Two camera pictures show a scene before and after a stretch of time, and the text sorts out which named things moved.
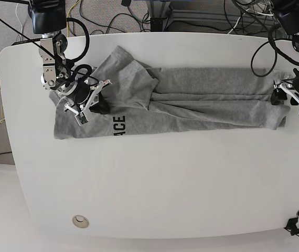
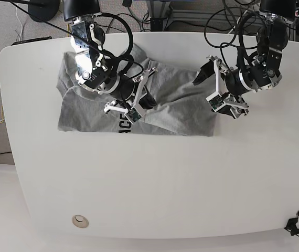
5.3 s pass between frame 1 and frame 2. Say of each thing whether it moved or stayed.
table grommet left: stayed
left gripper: moved
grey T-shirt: moved
